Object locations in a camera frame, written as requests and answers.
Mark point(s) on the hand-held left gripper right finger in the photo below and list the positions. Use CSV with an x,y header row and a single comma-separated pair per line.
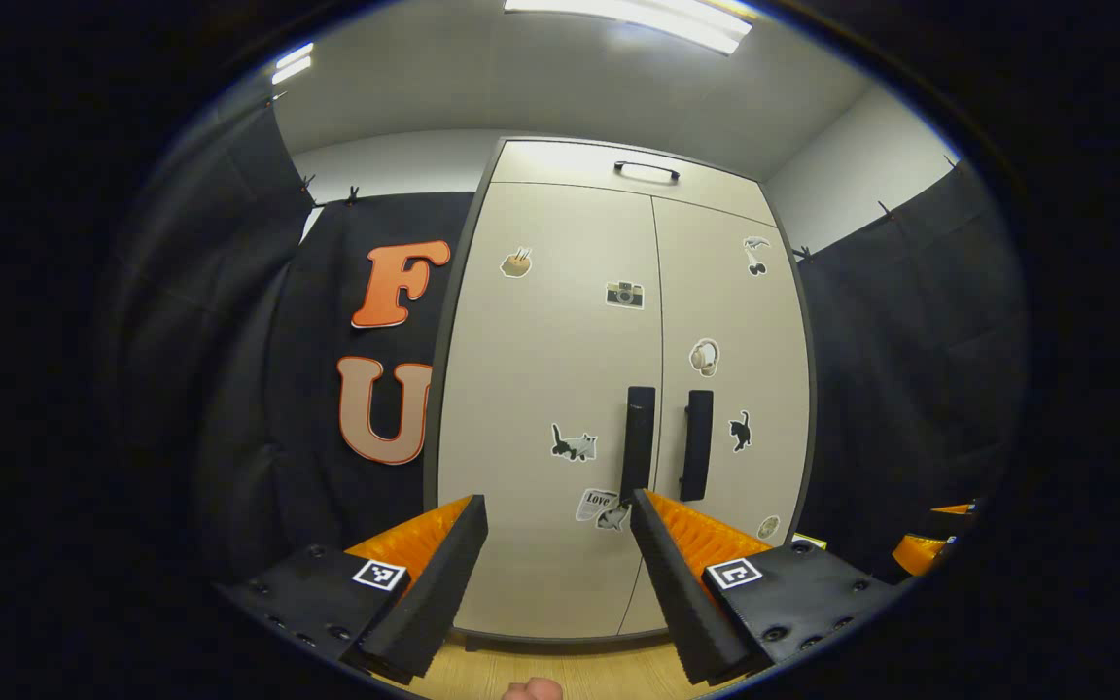
x,y
677,593

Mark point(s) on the long ceiling light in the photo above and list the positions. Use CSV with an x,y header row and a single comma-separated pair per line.
x,y
628,19

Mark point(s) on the white cabinet drawer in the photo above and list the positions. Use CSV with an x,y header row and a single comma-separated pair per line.
x,y
560,165

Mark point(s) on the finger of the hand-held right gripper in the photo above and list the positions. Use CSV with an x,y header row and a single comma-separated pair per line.
x,y
920,552
954,507

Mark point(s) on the white and grey shoe cabinet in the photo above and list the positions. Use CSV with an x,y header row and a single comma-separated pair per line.
x,y
560,369

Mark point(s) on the small ceiling light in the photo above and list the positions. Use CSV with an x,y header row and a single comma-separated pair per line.
x,y
293,63

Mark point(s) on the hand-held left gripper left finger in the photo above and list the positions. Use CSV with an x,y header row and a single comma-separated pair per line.
x,y
443,583

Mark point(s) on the white cabinet door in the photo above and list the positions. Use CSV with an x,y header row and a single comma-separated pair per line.
x,y
754,331
541,369

